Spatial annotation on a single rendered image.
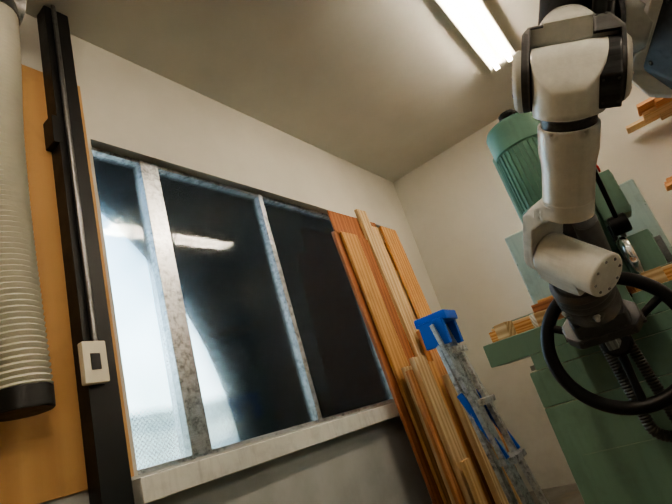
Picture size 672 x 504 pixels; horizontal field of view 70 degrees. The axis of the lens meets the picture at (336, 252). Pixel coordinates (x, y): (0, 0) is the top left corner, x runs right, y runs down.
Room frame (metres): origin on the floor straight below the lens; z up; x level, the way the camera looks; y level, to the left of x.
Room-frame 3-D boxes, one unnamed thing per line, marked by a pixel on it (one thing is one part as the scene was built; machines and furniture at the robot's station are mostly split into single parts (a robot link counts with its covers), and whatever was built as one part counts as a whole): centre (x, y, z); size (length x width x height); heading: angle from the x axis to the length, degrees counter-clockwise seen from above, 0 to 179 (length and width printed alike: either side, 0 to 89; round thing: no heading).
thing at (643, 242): (1.44, -0.87, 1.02); 0.09 x 0.07 x 0.12; 63
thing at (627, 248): (1.41, -0.82, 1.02); 0.12 x 0.03 x 0.12; 153
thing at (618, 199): (1.47, -0.88, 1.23); 0.09 x 0.08 x 0.15; 153
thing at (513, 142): (1.35, -0.65, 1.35); 0.18 x 0.18 x 0.31
